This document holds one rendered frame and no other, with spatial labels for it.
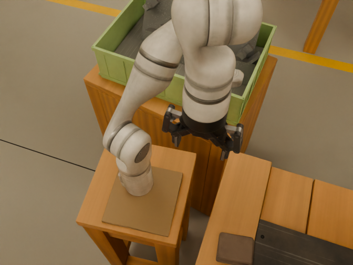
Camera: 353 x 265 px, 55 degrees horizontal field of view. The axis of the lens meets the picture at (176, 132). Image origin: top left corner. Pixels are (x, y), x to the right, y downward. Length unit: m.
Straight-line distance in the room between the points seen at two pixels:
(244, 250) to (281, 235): 0.13
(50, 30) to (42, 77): 0.51
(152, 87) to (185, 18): 0.36
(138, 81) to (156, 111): 0.62
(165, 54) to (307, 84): 2.01
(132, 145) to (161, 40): 0.25
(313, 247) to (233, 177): 0.30
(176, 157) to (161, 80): 0.48
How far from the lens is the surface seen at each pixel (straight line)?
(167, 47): 0.71
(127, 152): 0.80
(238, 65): 1.35
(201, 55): 0.44
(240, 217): 1.05
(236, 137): 0.58
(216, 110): 0.51
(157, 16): 1.49
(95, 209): 1.12
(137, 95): 0.76
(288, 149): 2.28
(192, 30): 0.39
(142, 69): 0.73
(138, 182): 0.98
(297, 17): 3.18
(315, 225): 1.12
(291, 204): 1.12
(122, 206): 1.09
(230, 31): 0.40
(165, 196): 1.09
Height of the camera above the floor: 1.87
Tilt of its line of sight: 57 degrees down
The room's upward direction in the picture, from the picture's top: straight up
